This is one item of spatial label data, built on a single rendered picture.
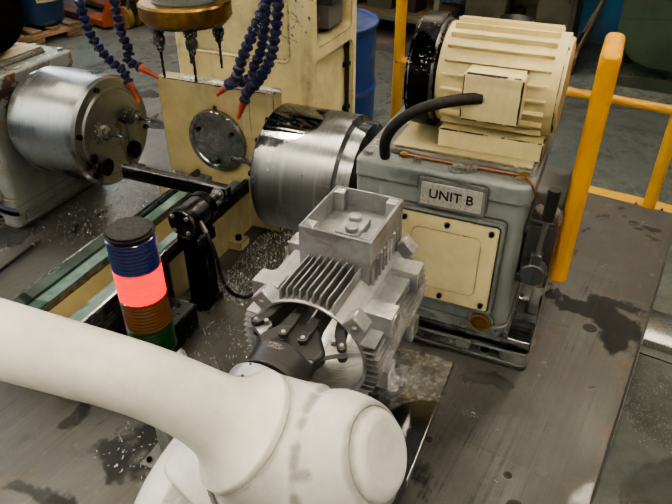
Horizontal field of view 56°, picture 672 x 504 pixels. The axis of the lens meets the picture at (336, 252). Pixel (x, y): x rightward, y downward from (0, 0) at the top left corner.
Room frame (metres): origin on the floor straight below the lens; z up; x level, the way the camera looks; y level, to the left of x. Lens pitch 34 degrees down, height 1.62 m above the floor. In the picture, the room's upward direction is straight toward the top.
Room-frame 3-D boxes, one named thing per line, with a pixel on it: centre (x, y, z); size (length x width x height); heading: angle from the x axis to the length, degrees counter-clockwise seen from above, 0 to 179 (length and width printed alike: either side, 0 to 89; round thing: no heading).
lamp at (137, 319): (0.64, 0.25, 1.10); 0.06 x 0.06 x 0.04
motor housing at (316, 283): (0.68, 0.00, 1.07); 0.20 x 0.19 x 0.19; 156
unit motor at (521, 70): (0.98, -0.26, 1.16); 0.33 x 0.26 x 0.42; 67
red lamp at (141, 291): (0.64, 0.25, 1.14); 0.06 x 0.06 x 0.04
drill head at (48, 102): (1.40, 0.64, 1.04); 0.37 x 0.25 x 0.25; 67
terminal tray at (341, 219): (0.72, -0.02, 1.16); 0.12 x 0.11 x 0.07; 156
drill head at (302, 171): (1.12, 0.01, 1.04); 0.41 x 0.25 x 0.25; 67
